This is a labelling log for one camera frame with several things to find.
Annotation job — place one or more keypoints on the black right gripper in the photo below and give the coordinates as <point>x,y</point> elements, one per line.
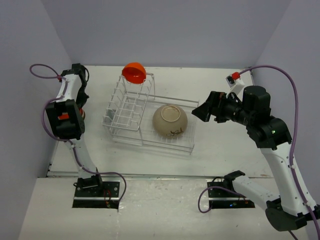
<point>217,99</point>

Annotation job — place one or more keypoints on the large beige ceramic bowl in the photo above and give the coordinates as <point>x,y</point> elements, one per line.
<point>170,121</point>

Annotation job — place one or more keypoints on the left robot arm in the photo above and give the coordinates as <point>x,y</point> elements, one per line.
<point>66,118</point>

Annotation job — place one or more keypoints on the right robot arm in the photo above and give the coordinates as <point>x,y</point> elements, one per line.
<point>293,207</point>

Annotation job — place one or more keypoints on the white wire dish rack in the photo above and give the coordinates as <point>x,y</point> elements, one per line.
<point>129,116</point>

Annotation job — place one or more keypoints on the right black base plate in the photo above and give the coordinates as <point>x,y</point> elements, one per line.
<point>221,199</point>

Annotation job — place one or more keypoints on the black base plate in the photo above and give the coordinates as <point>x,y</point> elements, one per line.
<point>221,199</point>
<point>94,193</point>

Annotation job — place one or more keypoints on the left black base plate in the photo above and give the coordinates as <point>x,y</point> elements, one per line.
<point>94,193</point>

